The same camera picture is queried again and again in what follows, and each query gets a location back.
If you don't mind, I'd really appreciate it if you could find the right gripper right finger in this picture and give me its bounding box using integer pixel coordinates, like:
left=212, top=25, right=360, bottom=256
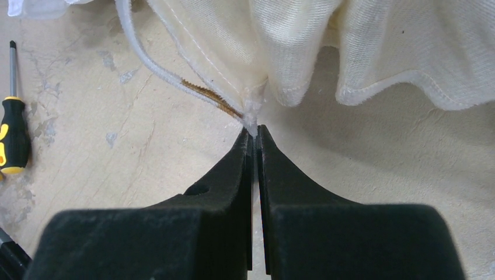
left=257, top=125, right=465, bottom=279

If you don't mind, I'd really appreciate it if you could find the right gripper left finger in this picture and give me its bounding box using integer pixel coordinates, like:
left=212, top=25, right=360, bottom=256
left=25, top=129, right=252, bottom=279

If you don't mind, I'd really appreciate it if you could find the bear print white cushion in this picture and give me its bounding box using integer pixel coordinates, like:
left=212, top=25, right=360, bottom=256
left=8, top=0, right=495, bottom=138

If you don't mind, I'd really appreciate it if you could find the yellow black screwdriver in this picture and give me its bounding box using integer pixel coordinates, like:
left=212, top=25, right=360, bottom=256
left=1, top=40, right=31, bottom=174

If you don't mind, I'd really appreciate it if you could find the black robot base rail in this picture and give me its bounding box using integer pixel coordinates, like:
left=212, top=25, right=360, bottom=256
left=1, top=229, right=32, bottom=280

